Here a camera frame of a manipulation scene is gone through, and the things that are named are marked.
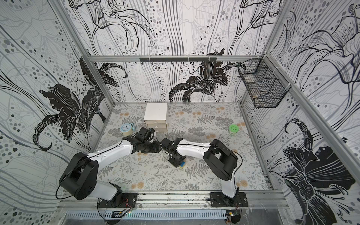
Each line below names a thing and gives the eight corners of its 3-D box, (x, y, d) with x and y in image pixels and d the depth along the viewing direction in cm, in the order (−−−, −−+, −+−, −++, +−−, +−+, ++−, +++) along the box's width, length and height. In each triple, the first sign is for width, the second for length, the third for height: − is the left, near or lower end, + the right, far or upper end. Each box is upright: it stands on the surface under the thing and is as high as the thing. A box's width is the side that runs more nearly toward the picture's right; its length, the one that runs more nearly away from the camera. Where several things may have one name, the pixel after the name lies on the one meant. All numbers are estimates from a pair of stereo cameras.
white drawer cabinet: (147, 132, 102) (142, 120, 91) (150, 115, 113) (146, 102, 101) (167, 132, 102) (165, 120, 91) (169, 115, 113) (167, 102, 101)
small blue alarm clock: (121, 135, 101) (118, 132, 97) (124, 126, 106) (121, 123, 102) (133, 135, 101) (131, 132, 97) (136, 126, 106) (134, 123, 102)
